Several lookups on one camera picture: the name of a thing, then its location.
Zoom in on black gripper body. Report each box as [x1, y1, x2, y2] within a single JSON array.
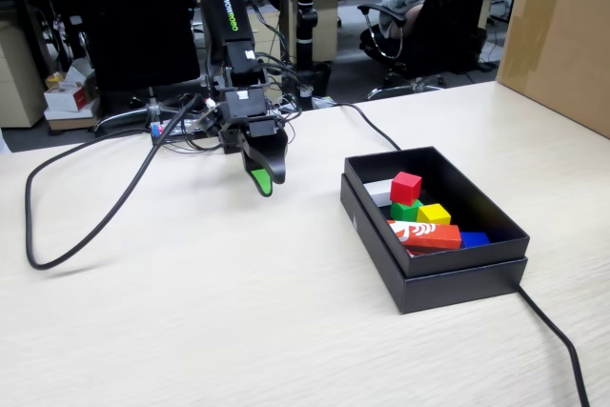
[[218, 113, 286, 153]]

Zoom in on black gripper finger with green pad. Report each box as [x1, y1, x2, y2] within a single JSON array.
[[240, 130, 290, 185], [241, 152, 275, 198]]

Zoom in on red wooden cube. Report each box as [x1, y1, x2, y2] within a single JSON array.
[[389, 171, 423, 207]]

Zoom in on green wooden cube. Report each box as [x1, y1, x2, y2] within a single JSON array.
[[389, 199, 424, 223]]

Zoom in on yellow wooden cube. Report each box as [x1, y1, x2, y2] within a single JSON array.
[[417, 203, 452, 227]]

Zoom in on orange box white print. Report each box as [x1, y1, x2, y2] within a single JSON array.
[[385, 219, 462, 256]]

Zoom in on flat brown cardboard box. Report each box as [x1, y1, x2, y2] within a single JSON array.
[[47, 111, 101, 132]]

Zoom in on open white cardboard box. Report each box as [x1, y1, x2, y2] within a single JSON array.
[[43, 57, 101, 115]]

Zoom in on black cardboard box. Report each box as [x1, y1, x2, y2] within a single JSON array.
[[343, 144, 532, 279]]

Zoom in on black open box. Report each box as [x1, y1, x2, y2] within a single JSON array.
[[338, 173, 529, 316]]

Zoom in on large brown cardboard box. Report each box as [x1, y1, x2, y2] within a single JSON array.
[[495, 0, 610, 139]]

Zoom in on black pole white bands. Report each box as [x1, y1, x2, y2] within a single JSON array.
[[293, 0, 333, 99]]

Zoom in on blue controller circuit board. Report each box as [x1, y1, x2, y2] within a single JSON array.
[[150, 120, 192, 139]]

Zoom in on white rectangular block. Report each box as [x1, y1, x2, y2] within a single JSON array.
[[364, 180, 395, 208]]

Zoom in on beige drawer cabinet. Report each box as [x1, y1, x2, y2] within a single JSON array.
[[288, 0, 342, 63], [0, 20, 49, 130], [247, 4, 283, 70]]

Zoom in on black mesh office chair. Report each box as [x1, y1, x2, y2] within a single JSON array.
[[70, 0, 211, 136]]

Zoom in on black chair chrome armrests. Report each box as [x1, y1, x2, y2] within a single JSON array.
[[356, 0, 501, 101]]

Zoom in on blue wooden cube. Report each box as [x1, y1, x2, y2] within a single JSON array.
[[459, 231, 491, 250]]

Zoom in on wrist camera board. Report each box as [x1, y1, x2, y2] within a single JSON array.
[[197, 109, 225, 136]]

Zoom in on thick black camera cable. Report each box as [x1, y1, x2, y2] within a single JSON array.
[[24, 93, 201, 271]]

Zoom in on black power cable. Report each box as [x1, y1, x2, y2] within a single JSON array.
[[285, 102, 592, 407]]

